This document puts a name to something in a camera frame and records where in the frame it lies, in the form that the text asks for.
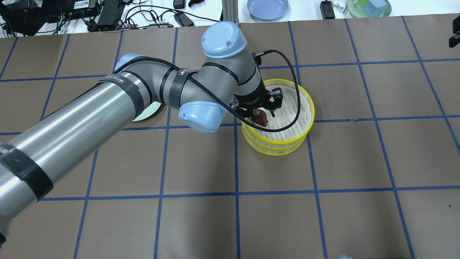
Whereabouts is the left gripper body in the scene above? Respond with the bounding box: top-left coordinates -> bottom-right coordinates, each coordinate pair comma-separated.
234,84 -> 270,110

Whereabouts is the brown steamed bun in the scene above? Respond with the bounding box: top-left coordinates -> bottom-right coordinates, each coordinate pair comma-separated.
251,109 -> 269,127

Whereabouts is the yellow bamboo steamer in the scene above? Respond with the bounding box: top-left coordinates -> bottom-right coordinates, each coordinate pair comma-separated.
242,79 -> 315,149
241,125 -> 311,157

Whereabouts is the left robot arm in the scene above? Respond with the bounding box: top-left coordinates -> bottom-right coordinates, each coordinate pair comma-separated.
0,21 -> 282,244

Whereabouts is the blue plate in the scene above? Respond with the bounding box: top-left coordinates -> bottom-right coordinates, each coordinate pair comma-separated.
246,0 -> 289,21

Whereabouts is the light green plate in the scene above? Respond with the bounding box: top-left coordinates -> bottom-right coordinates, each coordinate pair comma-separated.
132,102 -> 162,122

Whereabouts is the black power adapter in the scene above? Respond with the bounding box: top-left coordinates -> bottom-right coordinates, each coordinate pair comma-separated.
320,0 -> 335,20

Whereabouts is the clear green bowl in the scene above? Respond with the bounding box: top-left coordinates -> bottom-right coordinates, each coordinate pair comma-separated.
347,0 -> 392,18

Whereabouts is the green sponge block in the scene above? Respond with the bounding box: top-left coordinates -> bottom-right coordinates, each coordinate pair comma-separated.
357,0 -> 373,16

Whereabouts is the blue sponge block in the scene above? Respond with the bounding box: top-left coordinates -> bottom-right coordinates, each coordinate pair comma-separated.
370,0 -> 388,17

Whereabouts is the black power brick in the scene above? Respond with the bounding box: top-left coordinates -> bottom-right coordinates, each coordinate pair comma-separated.
96,0 -> 125,31

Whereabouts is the aluminium frame post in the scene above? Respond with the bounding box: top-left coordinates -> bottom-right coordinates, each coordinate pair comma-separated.
220,0 -> 240,26

